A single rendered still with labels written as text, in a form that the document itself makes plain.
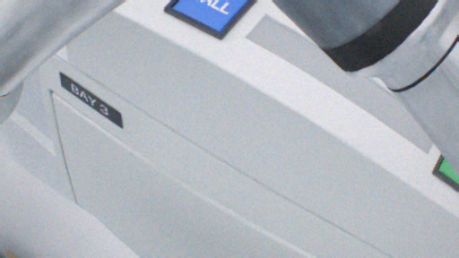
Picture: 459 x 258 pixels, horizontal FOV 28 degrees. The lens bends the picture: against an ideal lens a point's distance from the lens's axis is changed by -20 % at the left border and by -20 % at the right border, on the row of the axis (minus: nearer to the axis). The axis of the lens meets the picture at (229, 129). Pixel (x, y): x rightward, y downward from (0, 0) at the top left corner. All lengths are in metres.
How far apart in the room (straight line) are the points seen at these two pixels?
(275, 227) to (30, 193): 0.24
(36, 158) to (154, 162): 0.87
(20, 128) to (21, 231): 1.01
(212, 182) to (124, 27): 0.20
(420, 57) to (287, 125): 0.43
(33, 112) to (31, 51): 1.29
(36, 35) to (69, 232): 0.32
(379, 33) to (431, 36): 0.03
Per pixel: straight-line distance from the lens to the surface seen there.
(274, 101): 0.81
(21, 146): 1.90
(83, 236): 0.91
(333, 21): 0.40
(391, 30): 0.39
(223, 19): 0.84
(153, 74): 0.89
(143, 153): 1.04
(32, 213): 0.93
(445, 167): 0.79
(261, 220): 0.99
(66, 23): 0.62
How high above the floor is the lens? 1.65
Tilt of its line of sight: 61 degrees down
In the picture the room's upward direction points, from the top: 3 degrees clockwise
